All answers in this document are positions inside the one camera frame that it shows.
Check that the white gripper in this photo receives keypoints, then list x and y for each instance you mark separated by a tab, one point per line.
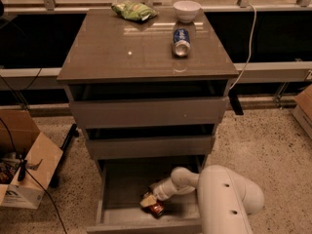
158	193

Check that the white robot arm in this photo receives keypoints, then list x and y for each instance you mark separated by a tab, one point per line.
225	199

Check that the open bottom grey drawer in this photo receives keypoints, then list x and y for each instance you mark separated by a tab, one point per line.
126	180

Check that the middle grey drawer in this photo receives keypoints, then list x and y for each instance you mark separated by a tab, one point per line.
150	147

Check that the top grey drawer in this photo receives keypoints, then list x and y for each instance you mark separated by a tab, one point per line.
147	113

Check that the grey drawer cabinet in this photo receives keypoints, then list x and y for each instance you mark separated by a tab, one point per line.
113	59

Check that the blue pepsi can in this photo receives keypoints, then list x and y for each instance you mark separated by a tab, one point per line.
181	42

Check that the black stand leg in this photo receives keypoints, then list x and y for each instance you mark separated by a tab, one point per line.
73	132

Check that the open cardboard box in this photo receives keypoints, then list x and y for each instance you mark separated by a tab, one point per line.
28	160

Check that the cardboard box at right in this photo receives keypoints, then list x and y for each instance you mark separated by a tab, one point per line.
303	110

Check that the green chip bag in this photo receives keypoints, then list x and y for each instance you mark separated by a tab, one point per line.
134	11

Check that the white bowl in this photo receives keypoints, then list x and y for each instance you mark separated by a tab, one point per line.
186	11

